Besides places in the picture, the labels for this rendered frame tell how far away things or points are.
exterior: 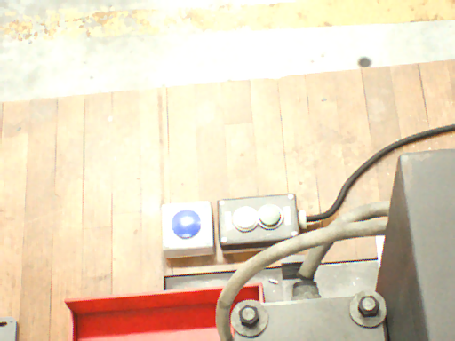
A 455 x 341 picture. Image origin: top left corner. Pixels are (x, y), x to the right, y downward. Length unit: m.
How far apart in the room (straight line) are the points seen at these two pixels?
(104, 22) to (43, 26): 0.17
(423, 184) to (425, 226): 0.02
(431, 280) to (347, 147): 0.89
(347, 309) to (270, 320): 0.05
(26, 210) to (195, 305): 0.28
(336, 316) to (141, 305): 0.66
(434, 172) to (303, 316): 0.15
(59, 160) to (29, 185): 0.06
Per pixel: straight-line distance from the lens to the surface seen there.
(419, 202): 0.42
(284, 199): 1.22
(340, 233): 0.55
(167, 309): 1.20
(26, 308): 1.25
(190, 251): 1.21
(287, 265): 1.12
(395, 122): 1.31
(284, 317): 0.55
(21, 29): 2.64
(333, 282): 1.20
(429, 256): 0.41
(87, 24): 2.59
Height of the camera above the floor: 2.03
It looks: 63 degrees down
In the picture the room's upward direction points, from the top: 11 degrees counter-clockwise
